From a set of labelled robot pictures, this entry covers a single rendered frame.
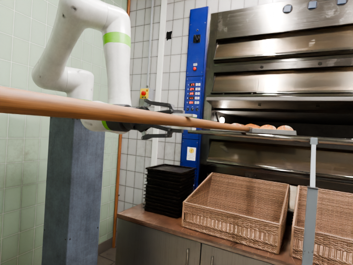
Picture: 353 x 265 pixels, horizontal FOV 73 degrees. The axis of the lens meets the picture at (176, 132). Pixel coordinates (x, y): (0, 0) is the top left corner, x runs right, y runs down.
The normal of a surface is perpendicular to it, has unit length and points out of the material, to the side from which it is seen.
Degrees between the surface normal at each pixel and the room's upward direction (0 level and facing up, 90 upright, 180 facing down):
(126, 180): 90
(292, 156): 70
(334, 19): 90
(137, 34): 90
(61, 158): 90
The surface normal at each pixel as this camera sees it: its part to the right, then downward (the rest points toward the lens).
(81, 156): 0.87, 0.07
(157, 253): -0.46, -0.02
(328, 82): -0.41, -0.36
